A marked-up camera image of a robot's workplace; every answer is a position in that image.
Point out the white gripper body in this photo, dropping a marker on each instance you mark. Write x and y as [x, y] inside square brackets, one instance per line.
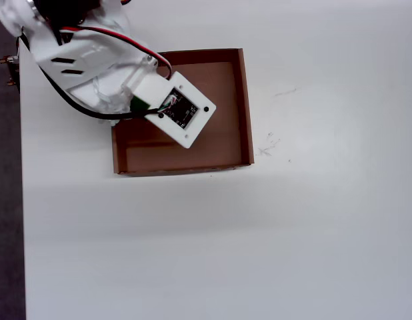
[110, 96]

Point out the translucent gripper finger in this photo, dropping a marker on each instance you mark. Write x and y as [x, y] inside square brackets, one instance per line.
[109, 98]

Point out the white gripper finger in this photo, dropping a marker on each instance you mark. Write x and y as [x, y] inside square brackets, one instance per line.
[141, 71]

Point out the green cube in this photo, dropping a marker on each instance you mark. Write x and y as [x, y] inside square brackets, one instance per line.
[139, 103]

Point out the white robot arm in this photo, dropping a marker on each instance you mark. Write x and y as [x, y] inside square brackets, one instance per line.
[12, 13]

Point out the brown cardboard box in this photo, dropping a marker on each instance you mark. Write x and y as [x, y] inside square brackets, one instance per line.
[226, 133]

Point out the metal table clamp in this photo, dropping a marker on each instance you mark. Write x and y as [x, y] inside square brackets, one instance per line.
[11, 71]

